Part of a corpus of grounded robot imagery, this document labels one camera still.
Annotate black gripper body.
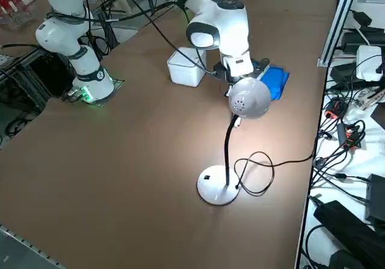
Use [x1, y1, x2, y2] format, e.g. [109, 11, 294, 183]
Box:
[224, 78, 241, 97]

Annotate white desk lamp black neck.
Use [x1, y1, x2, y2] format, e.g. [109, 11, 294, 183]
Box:
[197, 78, 271, 206]

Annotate white lidded plastic box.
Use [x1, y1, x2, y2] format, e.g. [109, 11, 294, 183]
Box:
[167, 46, 208, 87]

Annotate folded blue cloth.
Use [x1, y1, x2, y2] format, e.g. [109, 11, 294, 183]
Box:
[258, 66, 291, 101]

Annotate orange and black device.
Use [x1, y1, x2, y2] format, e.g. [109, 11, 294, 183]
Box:
[324, 97, 347, 120]

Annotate black power brick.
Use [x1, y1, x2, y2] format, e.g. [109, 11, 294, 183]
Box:
[341, 26, 385, 55]

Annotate white power adapter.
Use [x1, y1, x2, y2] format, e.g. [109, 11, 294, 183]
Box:
[356, 45, 383, 82]

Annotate black rectangular device box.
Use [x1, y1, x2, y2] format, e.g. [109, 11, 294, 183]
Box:
[365, 174, 385, 223]

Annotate clear rack with red items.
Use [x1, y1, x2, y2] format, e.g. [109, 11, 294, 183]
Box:
[0, 0, 35, 31]

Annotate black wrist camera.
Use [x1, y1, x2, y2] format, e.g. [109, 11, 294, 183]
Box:
[254, 58, 271, 72]

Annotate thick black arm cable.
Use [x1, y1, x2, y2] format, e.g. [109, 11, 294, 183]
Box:
[115, 0, 216, 77]

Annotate black lamp power cord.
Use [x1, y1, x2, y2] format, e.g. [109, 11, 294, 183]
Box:
[233, 151, 315, 198]

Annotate aluminium profile post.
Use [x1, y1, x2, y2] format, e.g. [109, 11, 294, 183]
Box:
[317, 0, 362, 68]

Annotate grey aluminium edge rail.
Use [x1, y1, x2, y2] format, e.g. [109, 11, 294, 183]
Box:
[0, 223, 67, 269]

